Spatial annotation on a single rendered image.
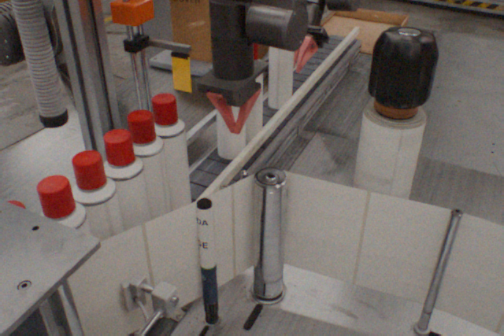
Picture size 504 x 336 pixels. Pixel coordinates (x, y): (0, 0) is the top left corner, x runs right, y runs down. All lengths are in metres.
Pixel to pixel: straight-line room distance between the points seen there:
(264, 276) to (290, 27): 0.30
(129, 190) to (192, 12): 0.81
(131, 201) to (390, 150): 0.34
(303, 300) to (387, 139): 0.24
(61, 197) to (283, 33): 0.30
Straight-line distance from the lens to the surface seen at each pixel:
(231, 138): 0.87
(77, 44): 0.73
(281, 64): 1.01
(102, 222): 0.59
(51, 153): 1.08
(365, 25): 1.75
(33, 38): 0.61
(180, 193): 0.73
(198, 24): 1.35
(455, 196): 0.88
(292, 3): 0.59
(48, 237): 0.38
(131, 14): 0.69
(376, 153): 0.69
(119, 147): 0.59
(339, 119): 1.15
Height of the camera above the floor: 1.39
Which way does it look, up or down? 33 degrees down
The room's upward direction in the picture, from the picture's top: straight up
